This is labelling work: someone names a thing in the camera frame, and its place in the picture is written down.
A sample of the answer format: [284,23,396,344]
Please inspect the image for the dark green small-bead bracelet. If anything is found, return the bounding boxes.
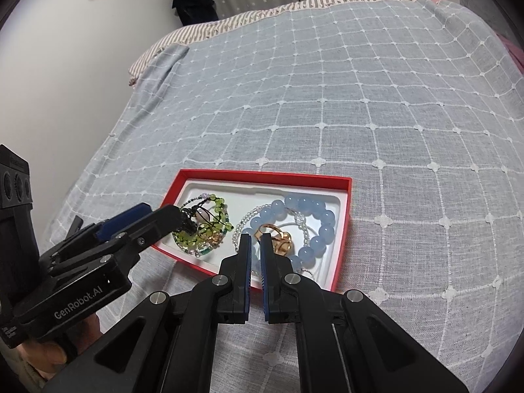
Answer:
[174,194,230,258]

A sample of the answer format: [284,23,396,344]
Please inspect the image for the dark cloth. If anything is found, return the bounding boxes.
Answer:
[171,0,219,27]

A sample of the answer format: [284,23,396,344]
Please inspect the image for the person's left hand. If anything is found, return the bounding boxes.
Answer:
[18,313,101,373]

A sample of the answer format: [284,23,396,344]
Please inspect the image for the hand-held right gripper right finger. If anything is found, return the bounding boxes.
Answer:
[260,233,469,393]

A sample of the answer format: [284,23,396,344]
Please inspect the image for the red jewelry box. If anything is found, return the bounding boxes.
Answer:
[151,169,353,293]

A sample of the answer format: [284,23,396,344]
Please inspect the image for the person's left forearm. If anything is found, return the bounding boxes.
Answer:
[0,346,47,393]

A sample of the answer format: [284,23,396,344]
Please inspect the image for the green bead bracelet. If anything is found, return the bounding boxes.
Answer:
[172,196,234,250]

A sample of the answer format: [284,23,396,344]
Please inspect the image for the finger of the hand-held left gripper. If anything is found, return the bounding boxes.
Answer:
[41,202,152,263]
[110,205,183,267]

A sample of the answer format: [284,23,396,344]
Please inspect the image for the pink pillow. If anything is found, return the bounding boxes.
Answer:
[495,28,524,70]

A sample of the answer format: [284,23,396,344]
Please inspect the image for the silver chain bracelet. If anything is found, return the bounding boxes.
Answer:
[233,205,316,279]

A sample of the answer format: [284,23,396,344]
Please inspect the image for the blue bead bracelet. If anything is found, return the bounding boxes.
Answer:
[241,196,336,277]

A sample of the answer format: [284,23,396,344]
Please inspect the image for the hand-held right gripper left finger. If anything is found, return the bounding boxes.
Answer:
[41,234,252,393]

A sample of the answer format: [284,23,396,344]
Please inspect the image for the grey checked blanket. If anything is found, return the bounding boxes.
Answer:
[41,0,524,381]

